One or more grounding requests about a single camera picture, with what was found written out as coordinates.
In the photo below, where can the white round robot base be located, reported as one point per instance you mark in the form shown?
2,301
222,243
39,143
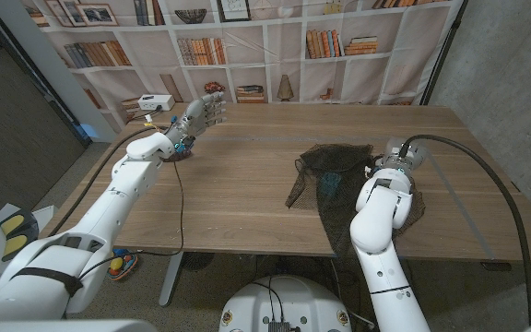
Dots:
286,302

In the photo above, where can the black mesh netting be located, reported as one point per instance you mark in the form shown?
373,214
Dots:
339,212

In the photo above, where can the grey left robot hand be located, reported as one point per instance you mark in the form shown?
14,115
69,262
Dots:
194,120

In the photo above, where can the black backdrop stand pole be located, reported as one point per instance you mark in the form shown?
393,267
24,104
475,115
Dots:
440,60

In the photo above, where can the colourful toy on floor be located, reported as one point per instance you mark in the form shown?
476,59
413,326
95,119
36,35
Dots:
122,265

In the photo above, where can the printed bookshelf backdrop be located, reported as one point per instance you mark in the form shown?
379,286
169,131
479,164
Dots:
265,64

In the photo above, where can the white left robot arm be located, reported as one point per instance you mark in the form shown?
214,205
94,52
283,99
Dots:
104,216

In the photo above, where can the dark purple toy fruit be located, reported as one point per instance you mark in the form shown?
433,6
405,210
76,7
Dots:
180,157

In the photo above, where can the white robot torso edge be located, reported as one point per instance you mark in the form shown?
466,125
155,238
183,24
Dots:
62,326

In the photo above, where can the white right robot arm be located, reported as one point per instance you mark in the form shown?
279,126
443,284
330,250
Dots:
381,221

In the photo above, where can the white power strip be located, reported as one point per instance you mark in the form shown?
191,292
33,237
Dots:
156,102

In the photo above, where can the black and yellow foot pedal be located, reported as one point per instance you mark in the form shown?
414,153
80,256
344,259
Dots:
19,235

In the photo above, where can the teal toy block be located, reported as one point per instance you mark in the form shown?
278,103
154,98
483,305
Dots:
330,184

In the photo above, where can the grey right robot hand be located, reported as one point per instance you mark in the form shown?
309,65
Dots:
415,151

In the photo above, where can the white table leg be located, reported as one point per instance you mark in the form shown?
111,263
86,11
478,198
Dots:
171,279

